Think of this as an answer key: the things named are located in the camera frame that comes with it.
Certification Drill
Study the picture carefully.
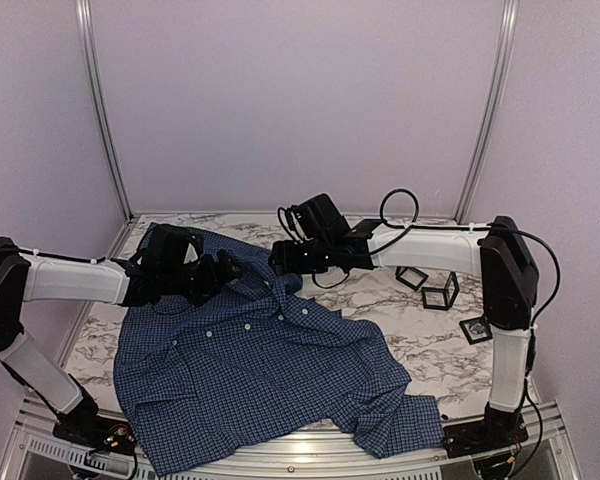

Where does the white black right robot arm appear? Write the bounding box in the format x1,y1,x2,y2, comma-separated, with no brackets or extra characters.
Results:
269,216,542,448

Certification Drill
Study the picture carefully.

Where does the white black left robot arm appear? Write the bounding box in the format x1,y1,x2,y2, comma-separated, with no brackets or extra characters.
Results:
0,236,240,445

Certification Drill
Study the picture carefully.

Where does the black frame stand near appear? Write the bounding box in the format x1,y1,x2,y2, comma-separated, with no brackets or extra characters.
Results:
459,317,493,345

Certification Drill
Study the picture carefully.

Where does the blue checked shirt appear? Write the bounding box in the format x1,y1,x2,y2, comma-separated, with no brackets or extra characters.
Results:
113,230,443,476

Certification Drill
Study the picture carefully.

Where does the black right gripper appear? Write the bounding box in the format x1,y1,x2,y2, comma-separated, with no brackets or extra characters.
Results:
267,237,334,276

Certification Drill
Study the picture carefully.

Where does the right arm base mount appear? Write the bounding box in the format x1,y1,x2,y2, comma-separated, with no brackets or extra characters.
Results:
441,400,529,458

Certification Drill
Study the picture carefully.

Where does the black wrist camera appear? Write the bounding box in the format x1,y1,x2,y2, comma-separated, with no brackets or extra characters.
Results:
282,193,351,245
140,224,203,274

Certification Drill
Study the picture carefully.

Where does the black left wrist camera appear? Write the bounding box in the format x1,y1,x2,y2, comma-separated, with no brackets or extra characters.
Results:
140,224,203,274

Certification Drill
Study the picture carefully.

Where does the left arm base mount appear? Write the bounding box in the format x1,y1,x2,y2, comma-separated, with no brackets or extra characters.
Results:
53,397,137,455

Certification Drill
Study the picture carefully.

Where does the black frame stand middle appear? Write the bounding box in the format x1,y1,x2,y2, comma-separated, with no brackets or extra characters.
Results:
421,272,460,311

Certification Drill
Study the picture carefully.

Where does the black frame stand far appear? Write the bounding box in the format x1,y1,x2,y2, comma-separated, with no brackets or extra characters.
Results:
395,266,429,292

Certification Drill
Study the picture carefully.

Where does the black frame stand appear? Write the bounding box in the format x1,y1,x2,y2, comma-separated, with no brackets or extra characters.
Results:
421,272,460,311
459,317,493,345
395,266,429,292

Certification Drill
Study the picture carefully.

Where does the white blue round brooch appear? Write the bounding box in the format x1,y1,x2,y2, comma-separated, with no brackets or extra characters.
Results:
471,324,485,335

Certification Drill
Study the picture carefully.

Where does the aluminium front rail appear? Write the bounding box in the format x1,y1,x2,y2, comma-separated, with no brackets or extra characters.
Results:
0,398,583,479

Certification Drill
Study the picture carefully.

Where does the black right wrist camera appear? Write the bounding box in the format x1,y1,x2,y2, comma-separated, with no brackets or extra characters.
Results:
282,193,351,245

